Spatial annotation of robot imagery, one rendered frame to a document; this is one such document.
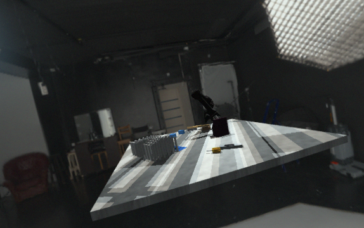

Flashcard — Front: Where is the yellow ribbed screwdriver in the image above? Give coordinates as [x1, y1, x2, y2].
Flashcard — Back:
[207, 147, 221, 153]

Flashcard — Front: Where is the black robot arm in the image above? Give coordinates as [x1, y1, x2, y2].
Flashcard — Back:
[191, 89, 221, 121]

